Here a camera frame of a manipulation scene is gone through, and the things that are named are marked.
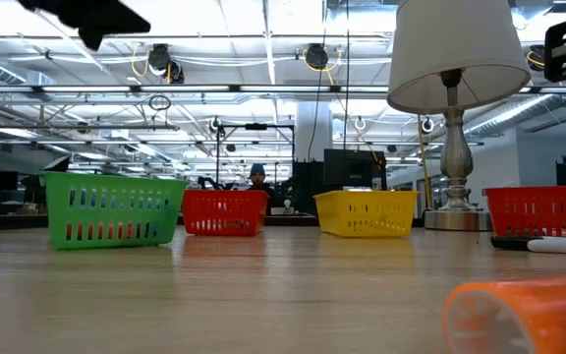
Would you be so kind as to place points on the silver lamp with white shade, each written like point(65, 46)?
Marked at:
point(455, 49)

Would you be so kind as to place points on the red plastic slotted basket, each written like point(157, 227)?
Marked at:
point(538, 194)
point(229, 194)

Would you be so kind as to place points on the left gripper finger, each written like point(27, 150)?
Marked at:
point(123, 22)

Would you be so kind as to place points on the black cabinet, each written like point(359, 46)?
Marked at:
point(307, 172)

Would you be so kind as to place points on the green plastic slotted basket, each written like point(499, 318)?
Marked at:
point(116, 216)

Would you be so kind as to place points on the yellow plastic slotted basket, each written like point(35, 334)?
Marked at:
point(366, 196)

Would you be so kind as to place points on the black monitor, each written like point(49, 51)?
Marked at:
point(354, 169)

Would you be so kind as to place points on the person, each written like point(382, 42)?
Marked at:
point(258, 172)

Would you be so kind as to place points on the black Sharpie marker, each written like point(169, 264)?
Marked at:
point(514, 243)

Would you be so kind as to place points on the black aluminium table frame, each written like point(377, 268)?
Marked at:
point(298, 221)

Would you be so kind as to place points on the black gantry frame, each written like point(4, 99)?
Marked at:
point(256, 126)

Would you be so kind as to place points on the long ceiling light bar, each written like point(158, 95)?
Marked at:
point(189, 88)

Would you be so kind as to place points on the orange Sharpie highlighter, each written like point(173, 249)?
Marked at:
point(558, 314)

